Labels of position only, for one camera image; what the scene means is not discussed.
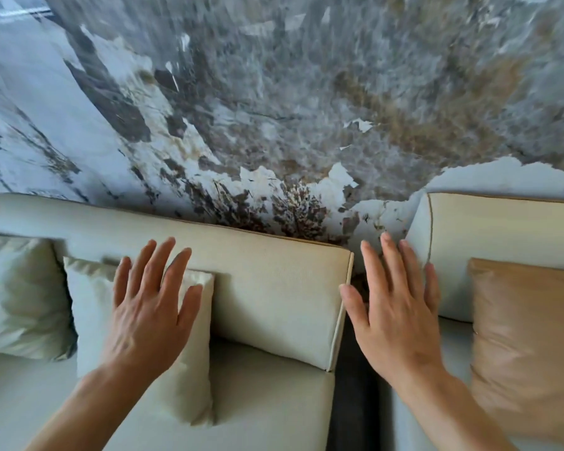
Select cream fabric sofa section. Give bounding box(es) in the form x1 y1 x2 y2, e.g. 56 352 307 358
0 192 355 451
378 191 564 451

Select person's left hand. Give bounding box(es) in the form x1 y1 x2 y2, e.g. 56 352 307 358
102 237 204 382

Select person's right forearm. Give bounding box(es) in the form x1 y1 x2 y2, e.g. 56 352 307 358
389 364 519 451

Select pale grey throw pillow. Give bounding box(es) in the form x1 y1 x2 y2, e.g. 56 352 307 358
0 232 77 362

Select person's left forearm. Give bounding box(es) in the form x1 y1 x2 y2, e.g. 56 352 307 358
24 360 167 451

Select tan throw pillow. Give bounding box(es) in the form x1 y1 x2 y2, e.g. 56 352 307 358
467 257 564 448

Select white square throw pillow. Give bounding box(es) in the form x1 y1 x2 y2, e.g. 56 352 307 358
63 256 216 427

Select person's right hand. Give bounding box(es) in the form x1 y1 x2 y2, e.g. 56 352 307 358
339 232 447 388

